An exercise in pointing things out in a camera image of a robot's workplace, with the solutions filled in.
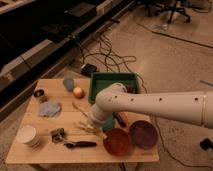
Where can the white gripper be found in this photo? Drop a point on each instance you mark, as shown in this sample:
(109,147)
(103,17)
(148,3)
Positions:
(98,116)

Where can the yellow banana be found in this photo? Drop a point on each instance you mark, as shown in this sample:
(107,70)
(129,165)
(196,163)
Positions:
(90,129)

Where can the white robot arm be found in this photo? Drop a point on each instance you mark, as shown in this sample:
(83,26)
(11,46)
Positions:
(189,107)

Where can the red bowl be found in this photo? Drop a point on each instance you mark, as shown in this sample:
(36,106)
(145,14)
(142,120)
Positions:
(117,143)

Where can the wooden stick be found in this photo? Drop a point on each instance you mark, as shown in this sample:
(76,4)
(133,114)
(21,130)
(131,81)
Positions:
(80,110)

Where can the red yellow apple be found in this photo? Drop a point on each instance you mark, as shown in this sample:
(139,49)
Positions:
(78,92)

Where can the green plastic tray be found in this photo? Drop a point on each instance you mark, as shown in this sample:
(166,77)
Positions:
(99,81)

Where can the dark object in tray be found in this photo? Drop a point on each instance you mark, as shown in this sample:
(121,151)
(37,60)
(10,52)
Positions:
(131,89)

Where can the grey blue stone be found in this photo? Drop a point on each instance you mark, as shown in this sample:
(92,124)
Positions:
(68,84)

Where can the metal binder clip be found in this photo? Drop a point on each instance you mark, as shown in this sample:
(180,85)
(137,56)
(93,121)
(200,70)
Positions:
(58,135)

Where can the purple plate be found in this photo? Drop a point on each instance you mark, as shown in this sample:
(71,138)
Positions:
(143,134)

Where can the black power box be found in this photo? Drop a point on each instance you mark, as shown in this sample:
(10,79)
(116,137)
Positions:
(88,69)

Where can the blue cloth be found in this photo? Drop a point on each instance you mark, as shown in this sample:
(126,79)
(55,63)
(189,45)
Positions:
(49,109)

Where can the small metal cup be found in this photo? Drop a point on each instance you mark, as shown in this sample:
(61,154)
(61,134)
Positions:
(40,96)

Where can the white paper cup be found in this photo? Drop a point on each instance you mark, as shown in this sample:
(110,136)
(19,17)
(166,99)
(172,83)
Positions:
(28,135)

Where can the black object on floor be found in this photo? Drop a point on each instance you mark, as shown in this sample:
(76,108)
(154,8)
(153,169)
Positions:
(206,144)

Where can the office chair base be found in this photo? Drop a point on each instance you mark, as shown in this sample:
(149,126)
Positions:
(155,7)

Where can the black handled utensil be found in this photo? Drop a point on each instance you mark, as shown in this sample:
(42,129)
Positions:
(80,144)

